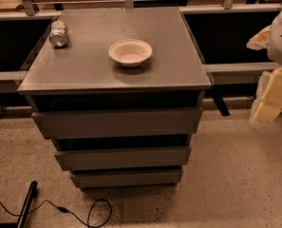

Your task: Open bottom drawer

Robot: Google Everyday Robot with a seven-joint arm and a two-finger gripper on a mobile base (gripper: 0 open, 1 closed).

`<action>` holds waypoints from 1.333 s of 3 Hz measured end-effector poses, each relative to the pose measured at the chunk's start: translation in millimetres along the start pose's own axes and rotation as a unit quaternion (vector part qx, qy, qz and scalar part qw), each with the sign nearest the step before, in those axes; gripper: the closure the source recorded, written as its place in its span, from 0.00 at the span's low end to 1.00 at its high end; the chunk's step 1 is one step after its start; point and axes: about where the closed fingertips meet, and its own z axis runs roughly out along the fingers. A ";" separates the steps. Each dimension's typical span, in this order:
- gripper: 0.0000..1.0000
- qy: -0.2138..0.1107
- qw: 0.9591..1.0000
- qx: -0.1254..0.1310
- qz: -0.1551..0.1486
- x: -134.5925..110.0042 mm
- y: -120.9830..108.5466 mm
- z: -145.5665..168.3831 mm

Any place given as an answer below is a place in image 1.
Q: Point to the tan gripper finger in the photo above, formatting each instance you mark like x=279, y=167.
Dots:
x=260, y=40

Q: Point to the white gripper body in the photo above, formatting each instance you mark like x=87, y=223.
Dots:
x=281, y=40

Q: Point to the grey bottom drawer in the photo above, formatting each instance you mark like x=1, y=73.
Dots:
x=127, y=178

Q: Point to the grey drawer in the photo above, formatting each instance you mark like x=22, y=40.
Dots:
x=118, y=123
x=120, y=158
x=127, y=178

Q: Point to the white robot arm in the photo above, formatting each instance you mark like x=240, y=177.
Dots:
x=274, y=48

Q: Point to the grey top drawer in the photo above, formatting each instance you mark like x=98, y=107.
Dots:
x=118, y=123

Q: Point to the grey middle drawer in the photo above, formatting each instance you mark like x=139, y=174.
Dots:
x=120, y=158

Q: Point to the grey drawer cabinet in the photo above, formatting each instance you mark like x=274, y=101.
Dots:
x=83, y=77

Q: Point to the white paper bowl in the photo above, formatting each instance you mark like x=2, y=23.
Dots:
x=130, y=52

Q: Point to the crushed silver can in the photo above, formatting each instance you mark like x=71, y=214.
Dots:
x=58, y=34

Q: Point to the black stand leg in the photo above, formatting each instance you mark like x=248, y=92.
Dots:
x=25, y=210

